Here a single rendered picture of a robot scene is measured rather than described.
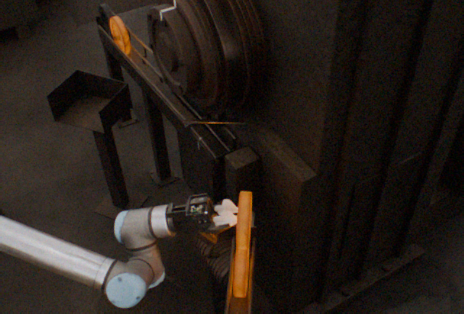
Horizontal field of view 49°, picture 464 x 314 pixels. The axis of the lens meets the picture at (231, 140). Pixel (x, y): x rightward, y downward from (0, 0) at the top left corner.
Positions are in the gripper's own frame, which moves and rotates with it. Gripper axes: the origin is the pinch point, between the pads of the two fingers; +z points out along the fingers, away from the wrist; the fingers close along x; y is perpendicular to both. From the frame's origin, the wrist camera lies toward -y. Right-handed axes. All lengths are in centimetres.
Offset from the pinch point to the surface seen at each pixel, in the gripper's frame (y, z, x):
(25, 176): -50, -144, 89
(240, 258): -8.4, -2.9, -7.9
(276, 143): -2.9, 8.0, 30.0
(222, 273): -33.4, -17.7, 5.1
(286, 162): -3.8, 11.1, 21.8
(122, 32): 4, -66, 117
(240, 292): -15.7, -4.6, -13.9
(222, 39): 36.6, 2.9, 31.4
